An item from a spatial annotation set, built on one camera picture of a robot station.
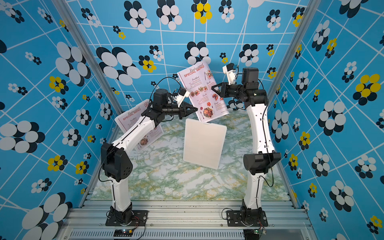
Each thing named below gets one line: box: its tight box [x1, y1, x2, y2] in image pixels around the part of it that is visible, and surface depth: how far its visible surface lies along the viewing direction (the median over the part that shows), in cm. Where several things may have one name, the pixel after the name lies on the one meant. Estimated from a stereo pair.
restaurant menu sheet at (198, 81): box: [177, 61, 230, 123], surface depth 75 cm
